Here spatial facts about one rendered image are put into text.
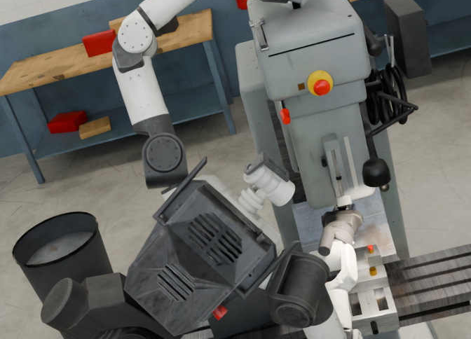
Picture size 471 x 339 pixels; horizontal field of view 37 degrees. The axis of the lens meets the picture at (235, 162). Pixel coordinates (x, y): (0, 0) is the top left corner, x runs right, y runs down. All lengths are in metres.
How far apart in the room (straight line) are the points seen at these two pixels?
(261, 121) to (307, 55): 0.74
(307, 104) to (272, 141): 0.61
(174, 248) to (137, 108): 0.35
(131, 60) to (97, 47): 4.16
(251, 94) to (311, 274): 0.91
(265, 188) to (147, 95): 0.34
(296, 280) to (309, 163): 0.47
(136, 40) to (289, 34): 0.36
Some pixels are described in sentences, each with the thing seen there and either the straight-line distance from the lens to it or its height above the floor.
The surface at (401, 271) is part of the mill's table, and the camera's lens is 2.39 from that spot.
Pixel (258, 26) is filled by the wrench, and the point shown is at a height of 1.90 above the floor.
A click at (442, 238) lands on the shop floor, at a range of 4.06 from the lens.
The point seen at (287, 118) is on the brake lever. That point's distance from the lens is 1.69.
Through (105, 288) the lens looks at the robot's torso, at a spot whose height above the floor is 1.51.
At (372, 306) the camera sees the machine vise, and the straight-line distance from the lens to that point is 2.18.
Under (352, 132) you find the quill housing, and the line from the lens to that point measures 1.93.
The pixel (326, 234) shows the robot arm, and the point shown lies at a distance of 1.95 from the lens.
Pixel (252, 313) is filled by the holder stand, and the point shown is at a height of 0.98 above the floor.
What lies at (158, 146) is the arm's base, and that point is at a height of 1.79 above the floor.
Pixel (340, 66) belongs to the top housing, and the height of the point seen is 1.78.
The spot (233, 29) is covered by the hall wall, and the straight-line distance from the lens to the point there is 6.25.
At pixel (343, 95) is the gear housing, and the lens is 1.84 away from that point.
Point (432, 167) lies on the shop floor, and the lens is 4.71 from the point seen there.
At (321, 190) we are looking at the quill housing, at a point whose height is 1.38.
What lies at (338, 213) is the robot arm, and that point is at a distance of 2.10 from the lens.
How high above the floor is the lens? 2.41
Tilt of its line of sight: 27 degrees down
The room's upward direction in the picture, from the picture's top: 17 degrees counter-clockwise
